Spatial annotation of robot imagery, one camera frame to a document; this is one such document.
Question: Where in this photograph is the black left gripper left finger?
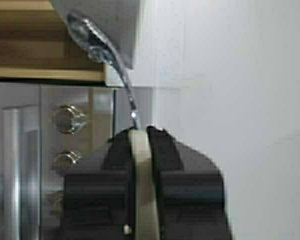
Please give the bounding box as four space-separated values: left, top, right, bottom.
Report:
62 129 135 240

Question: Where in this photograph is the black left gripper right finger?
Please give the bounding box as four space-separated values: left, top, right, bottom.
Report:
146 126 234 240

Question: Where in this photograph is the white frying pan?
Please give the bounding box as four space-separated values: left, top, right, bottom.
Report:
51 0 161 240

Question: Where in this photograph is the middle stove knob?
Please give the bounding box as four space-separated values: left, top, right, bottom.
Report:
51 150 82 171

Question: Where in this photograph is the stove knob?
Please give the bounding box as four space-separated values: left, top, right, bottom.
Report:
51 104 88 135
51 150 82 171

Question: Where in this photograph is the left stove knob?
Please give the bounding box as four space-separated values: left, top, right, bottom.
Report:
51 104 88 135

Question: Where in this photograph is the wooden base cabinet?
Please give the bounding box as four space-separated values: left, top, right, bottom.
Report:
0 0 106 83

